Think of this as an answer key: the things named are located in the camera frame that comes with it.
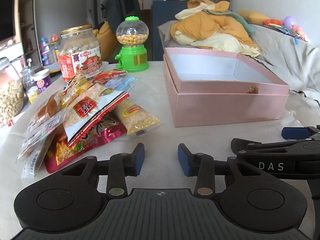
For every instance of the green candy dispenser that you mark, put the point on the green candy dispenser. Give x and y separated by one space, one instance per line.
131 55

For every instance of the pink capped bottle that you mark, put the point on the pink capped bottle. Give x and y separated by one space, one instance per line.
54 47

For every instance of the clear puffed rice packet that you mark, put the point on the clear puffed rice packet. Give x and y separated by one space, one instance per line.
97 91
136 120

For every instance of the white barcode snack packet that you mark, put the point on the white barcode snack packet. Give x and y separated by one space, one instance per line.
31 167

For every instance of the large glass peanut jar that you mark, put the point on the large glass peanut jar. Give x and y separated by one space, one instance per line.
10 97

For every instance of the black television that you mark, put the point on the black television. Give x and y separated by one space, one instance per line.
6 10

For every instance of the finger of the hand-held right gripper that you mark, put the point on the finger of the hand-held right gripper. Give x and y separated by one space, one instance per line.
292 133
250 143

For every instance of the orange red snack packet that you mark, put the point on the orange red snack packet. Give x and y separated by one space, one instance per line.
112 75

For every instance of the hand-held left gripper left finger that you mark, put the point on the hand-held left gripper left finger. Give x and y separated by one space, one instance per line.
138 158

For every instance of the magenta foil snack packet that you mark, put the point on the magenta foil snack packet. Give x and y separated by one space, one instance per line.
62 152

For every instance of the clear wrapped snack packet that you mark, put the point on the clear wrapped snack packet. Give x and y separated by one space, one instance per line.
32 140

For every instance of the panda print snack packet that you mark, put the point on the panda print snack packet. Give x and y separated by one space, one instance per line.
71 87

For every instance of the blue clear snack packet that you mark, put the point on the blue clear snack packet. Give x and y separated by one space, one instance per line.
125 83

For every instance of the wooden shelf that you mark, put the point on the wooden shelf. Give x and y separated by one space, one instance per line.
25 12

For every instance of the colourful toy pile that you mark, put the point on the colourful toy pile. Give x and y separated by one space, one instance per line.
292 28

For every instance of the clear bread packet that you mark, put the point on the clear bread packet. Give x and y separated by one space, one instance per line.
47 107

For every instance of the blue cabinet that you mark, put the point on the blue cabinet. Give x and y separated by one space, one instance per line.
165 12

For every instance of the small glass clamp jar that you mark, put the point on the small glass clamp jar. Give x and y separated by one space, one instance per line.
28 73

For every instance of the blue capped bottle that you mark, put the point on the blue capped bottle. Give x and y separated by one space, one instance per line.
44 52

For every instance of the small yellow filled jar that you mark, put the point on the small yellow filled jar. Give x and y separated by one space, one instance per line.
32 96

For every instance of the yellow pillow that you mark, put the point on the yellow pillow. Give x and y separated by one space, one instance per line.
252 17

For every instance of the yellow rimmed tray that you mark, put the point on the yellow rimmed tray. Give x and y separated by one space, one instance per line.
54 70

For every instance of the red label peanut jar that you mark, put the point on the red label peanut jar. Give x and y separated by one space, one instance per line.
80 52

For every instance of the orange yellow blanket pile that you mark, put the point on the orange yellow blanket pile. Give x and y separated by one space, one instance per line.
210 27

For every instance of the pink cardboard box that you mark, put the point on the pink cardboard box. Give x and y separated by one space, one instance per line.
225 107

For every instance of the purple white paper cup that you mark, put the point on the purple white paper cup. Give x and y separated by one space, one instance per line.
42 81

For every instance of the white tablecloth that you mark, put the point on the white tablecloth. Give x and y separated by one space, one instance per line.
155 137

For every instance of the yellow beanbag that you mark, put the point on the yellow beanbag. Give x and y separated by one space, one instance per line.
105 40

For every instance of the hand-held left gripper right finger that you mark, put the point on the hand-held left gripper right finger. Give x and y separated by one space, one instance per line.
183 160

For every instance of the dark hanging jacket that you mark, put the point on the dark hanging jacket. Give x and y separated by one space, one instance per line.
120 5

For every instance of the red white snack packet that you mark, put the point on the red white snack packet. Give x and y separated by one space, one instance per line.
85 111

